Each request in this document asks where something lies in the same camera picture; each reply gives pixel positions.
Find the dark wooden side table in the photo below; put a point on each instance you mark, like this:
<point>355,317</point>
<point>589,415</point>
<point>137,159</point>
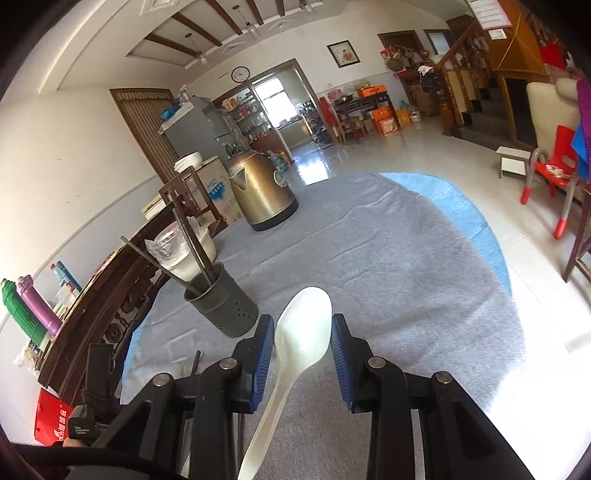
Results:
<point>350,116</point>

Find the green thermos flask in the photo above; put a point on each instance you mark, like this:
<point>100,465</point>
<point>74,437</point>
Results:
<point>21,313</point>

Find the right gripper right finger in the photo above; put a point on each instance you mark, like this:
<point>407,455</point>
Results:
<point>458,440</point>

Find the white plastic basin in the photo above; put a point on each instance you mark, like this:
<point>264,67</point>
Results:
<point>189,253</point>

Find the brown wooden door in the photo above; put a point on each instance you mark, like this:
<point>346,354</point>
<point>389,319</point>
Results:
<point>140,109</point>

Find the clear plastic bag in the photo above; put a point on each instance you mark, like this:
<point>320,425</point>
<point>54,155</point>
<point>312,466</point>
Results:
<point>178,244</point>

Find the red paper bag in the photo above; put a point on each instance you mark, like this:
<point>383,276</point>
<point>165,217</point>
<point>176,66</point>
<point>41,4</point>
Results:
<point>51,419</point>

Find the wall calendar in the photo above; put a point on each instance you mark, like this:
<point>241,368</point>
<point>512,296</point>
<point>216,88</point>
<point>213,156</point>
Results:
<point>490,14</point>

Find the right hand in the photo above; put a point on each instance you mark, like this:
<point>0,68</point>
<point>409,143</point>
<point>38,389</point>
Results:
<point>74,443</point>

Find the small white step stool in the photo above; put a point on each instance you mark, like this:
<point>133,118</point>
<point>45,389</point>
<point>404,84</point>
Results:
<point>513,161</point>

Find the clear bottle red cap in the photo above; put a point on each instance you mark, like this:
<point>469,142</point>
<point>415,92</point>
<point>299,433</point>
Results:
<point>64,276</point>

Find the purple thermos bottle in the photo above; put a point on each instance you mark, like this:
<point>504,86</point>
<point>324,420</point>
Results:
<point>37,305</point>

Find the blue table cover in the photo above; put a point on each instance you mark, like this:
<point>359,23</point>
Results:
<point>462,212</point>

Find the white chest freezer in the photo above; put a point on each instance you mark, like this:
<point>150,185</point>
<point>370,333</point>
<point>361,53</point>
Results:
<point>214,177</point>

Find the framed flower picture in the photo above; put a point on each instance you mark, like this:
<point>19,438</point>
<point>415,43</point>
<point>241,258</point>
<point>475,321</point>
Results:
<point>343,54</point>

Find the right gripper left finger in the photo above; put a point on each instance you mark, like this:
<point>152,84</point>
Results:
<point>144,441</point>

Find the red plastic child chair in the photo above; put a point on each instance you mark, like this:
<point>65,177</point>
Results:
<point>559,169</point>

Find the wooden stair railing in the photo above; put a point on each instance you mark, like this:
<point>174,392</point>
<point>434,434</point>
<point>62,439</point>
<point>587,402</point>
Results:
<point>465,70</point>

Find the dark grey utensil holder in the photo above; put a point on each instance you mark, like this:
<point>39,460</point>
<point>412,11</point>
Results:
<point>223,303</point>

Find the round wall clock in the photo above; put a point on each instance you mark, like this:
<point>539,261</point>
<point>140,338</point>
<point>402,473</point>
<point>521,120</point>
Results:
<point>240,74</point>

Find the grey table cloth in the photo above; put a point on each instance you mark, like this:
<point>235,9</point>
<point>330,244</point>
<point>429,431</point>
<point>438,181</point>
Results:
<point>406,279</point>

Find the grey refrigerator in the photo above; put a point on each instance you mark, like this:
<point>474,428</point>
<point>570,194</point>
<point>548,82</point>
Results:
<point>199,126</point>

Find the brass electric kettle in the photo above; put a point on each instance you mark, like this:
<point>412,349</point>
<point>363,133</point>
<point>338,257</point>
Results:
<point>265,199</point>

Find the orange box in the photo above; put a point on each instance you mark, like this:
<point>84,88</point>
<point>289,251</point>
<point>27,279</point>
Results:
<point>371,90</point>

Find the magenta fabric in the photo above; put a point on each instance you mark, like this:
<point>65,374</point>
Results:
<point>581,142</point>

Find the white plastic spoon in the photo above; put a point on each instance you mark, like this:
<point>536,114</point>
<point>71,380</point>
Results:
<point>302,338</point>

